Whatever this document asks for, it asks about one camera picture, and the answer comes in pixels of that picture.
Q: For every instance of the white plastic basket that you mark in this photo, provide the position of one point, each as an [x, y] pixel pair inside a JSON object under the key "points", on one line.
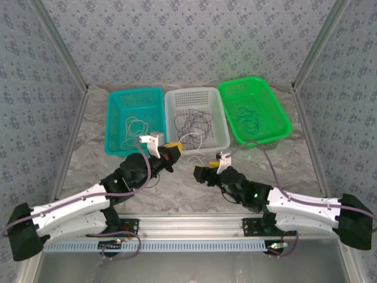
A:
{"points": [[176, 97]]}

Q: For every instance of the teal plastic basket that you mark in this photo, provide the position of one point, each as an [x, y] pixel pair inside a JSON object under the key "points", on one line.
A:
{"points": [[132, 100]]}

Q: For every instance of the green plastic basket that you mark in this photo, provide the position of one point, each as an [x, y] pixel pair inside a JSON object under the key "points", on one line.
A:
{"points": [[271, 100]]}

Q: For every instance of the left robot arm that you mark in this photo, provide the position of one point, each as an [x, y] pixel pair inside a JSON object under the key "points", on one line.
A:
{"points": [[73, 203]]}

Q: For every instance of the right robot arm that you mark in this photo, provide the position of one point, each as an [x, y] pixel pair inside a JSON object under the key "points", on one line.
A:
{"points": [[300, 203]]}

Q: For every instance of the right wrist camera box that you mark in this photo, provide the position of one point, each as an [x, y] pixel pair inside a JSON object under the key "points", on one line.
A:
{"points": [[225, 160]]}

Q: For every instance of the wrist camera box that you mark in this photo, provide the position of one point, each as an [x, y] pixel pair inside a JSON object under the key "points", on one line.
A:
{"points": [[156, 138], [225, 160]]}

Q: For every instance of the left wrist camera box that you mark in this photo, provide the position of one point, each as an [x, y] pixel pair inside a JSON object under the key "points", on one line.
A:
{"points": [[156, 138]]}

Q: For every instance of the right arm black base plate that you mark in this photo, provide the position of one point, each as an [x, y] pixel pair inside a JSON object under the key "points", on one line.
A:
{"points": [[250, 227]]}

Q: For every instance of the aluminium mounting rail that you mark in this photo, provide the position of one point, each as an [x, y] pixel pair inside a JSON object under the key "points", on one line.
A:
{"points": [[188, 225]]}

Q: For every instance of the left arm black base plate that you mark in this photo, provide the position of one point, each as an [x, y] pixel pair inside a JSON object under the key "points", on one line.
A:
{"points": [[132, 225]]}

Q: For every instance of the aluminium table side rail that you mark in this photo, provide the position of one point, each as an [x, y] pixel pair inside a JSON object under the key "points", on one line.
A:
{"points": [[303, 118], [76, 123]]}

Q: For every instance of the aluminium frame post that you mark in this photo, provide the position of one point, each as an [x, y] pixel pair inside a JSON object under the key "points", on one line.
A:
{"points": [[61, 44], [319, 44]]}

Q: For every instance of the aluminium lower frame beam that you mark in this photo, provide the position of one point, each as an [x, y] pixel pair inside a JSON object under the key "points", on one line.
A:
{"points": [[28, 274], [352, 265]]}

